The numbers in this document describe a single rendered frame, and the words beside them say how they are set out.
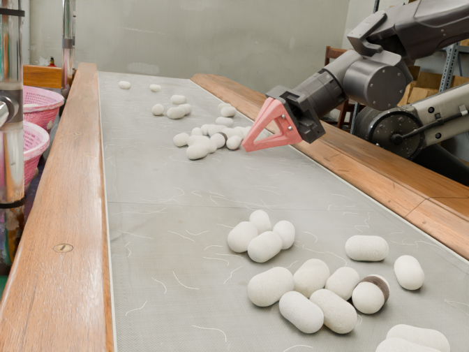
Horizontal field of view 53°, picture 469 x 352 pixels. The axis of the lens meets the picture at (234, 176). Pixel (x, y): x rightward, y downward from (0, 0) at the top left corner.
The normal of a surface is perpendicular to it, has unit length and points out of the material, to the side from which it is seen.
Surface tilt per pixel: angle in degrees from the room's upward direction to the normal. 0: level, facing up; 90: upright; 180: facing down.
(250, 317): 0
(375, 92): 93
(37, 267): 0
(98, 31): 90
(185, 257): 0
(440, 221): 45
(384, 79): 93
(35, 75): 90
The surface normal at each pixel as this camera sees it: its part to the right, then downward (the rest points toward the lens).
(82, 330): 0.11, -0.95
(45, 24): 0.18, 0.30
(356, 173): -0.59, -0.69
